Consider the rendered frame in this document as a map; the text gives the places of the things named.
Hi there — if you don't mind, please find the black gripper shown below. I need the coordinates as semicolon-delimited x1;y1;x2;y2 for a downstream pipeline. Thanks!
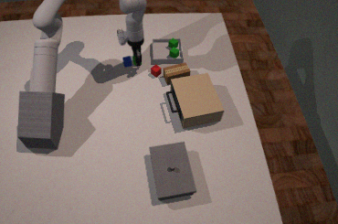
127;37;144;67

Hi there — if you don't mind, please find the red block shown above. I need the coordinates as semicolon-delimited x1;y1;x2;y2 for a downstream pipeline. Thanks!
151;65;162;77

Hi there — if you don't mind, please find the dark blue block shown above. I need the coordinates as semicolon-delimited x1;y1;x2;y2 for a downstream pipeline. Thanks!
123;57;132;68

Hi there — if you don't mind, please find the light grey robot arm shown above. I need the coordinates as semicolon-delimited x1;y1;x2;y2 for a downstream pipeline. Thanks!
29;0;146;92

